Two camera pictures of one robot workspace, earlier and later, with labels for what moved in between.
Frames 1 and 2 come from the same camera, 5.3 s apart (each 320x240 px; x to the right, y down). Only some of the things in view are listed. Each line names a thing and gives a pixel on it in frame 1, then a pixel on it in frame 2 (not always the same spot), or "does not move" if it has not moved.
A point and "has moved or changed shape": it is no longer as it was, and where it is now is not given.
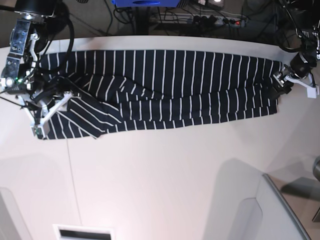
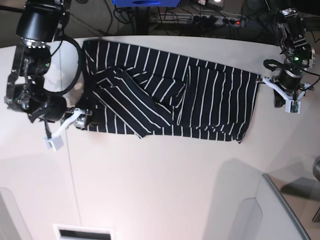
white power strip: [199, 19] does not move
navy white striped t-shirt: [115, 89] has moved or changed shape
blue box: [146, 3] does not move
